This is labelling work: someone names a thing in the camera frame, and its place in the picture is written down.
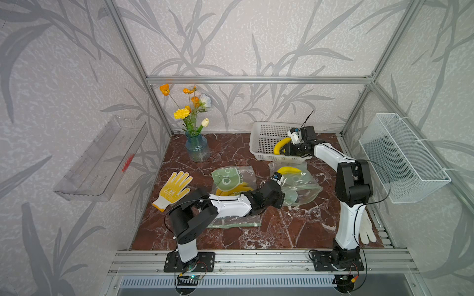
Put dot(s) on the yellow work glove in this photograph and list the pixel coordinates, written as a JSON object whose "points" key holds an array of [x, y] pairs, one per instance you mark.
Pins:
{"points": [[174, 189]]}

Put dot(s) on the circuit board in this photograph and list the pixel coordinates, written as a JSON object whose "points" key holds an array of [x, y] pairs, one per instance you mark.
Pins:
{"points": [[345, 284], [189, 280]]}

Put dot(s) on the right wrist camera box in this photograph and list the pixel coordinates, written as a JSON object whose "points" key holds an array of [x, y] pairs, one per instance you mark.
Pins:
{"points": [[295, 135]]}

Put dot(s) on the white work glove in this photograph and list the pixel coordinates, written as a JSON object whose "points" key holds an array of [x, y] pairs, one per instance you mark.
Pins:
{"points": [[366, 232]]}

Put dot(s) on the white wire mesh basket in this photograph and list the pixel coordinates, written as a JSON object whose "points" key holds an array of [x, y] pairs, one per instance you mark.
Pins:
{"points": [[403, 163]]}

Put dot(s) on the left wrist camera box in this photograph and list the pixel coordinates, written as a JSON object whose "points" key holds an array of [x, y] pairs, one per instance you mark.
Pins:
{"points": [[278, 178]]}

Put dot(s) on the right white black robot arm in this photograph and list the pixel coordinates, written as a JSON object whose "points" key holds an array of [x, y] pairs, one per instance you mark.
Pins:
{"points": [[353, 188]]}

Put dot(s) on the blue glass vase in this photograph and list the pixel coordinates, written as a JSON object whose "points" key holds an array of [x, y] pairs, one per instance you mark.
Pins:
{"points": [[197, 147]]}

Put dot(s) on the zip-top bag with bananas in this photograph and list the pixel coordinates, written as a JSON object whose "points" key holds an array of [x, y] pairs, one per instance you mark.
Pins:
{"points": [[227, 178]]}

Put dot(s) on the bananas in left bag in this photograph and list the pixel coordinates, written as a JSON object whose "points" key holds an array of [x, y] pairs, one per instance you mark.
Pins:
{"points": [[235, 191]]}

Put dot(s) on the white plastic basket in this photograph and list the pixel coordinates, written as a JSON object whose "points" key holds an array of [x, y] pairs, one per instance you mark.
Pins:
{"points": [[265, 136]]}

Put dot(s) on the right circuit board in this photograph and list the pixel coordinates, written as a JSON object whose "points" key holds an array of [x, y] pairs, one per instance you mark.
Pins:
{"points": [[345, 284]]}

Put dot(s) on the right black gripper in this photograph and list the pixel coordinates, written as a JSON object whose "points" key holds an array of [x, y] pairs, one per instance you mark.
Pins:
{"points": [[289, 150]]}

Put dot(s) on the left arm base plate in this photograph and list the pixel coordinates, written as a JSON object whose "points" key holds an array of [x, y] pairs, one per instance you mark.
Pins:
{"points": [[204, 262]]}

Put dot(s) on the left circuit board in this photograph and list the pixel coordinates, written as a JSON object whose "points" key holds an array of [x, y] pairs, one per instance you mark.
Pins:
{"points": [[189, 280]]}

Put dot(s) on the artificial flower bouquet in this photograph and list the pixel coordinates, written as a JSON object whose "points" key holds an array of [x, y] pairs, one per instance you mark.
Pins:
{"points": [[189, 114]]}

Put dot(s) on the aluminium front rail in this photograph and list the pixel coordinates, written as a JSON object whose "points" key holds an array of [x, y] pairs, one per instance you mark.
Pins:
{"points": [[265, 262]]}

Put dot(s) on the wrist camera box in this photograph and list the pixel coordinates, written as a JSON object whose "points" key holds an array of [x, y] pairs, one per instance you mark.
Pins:
{"points": [[295, 135], [278, 178]]}

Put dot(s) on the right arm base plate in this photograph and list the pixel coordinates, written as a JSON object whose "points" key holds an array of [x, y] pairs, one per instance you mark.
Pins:
{"points": [[320, 260]]}

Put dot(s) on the clear acrylic wall shelf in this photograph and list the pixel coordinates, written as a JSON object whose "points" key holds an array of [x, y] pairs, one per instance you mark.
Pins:
{"points": [[98, 172]]}

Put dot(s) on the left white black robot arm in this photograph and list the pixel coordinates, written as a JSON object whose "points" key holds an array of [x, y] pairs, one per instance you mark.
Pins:
{"points": [[197, 211]]}

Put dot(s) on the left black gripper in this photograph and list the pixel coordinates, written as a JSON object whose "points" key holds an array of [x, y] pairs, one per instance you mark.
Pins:
{"points": [[280, 200]]}

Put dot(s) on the yellow banana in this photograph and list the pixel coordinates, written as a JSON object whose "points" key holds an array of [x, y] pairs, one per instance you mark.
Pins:
{"points": [[289, 170], [281, 145]]}

